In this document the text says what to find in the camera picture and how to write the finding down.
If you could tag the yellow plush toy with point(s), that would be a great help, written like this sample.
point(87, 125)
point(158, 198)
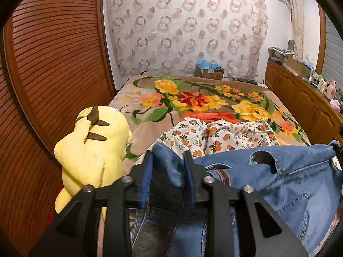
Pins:
point(88, 152)

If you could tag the blue denim pants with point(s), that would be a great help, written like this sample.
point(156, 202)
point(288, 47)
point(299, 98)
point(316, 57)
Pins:
point(268, 174)

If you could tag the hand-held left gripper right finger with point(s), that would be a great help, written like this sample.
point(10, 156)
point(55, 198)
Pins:
point(189, 183)

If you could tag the floral bed blanket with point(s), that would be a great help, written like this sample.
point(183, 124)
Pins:
point(150, 96)

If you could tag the beige window drape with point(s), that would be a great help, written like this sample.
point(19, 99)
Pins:
point(298, 18)

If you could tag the blue plastic bag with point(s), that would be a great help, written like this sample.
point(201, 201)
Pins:
point(207, 63)

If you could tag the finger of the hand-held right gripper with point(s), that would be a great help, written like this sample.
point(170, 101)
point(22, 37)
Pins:
point(337, 148)

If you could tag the pink bottle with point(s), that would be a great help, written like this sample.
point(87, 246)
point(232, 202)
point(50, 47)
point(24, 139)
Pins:
point(331, 89)

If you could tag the black flat device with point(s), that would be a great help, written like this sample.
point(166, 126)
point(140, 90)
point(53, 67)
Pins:
point(245, 80)

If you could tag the woven basket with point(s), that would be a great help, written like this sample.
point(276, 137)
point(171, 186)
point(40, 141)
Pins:
point(280, 52)

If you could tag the wooden louvered wardrobe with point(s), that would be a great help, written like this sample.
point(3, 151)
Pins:
point(21, 152)

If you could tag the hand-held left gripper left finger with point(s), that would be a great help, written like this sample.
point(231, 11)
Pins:
point(146, 183)

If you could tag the open cardboard box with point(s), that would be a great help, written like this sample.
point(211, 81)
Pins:
point(296, 66)

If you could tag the wooden sideboard cabinet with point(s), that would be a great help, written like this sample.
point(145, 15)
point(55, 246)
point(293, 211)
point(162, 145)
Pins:
point(294, 99)

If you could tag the brown cardboard box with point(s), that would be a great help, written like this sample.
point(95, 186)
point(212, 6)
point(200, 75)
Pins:
point(210, 74)

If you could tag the circle pattern lace curtain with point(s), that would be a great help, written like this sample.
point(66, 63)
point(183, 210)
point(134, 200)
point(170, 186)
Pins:
point(187, 32)

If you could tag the brown slatted wardrobe door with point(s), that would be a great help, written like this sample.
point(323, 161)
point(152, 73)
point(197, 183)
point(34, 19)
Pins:
point(67, 45)

